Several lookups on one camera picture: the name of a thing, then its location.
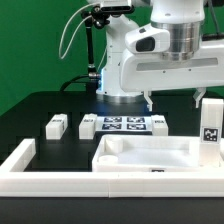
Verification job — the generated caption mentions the white cable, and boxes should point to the white cable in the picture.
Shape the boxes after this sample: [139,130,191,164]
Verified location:
[58,2,101,61]

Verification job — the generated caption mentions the white desk top tray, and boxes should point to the white desk top tray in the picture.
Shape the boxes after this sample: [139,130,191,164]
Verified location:
[92,134,224,172]

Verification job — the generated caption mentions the white U-shaped fence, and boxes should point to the white U-shaped fence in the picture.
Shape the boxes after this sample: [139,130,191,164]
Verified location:
[0,139,224,197]

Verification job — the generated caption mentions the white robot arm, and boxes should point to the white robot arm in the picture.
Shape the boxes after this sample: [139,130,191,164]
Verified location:
[87,0,224,102]

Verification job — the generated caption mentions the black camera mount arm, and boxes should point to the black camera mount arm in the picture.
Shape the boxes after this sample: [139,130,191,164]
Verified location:
[81,3,138,98]

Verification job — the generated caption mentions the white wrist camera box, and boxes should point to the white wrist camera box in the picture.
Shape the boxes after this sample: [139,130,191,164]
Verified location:
[125,24,170,54]

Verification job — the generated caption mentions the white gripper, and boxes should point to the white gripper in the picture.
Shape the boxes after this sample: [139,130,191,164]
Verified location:
[120,43,224,112]

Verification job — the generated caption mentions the marker tag sheet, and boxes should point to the marker tag sheet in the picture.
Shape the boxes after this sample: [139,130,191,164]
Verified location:
[96,116,152,132]

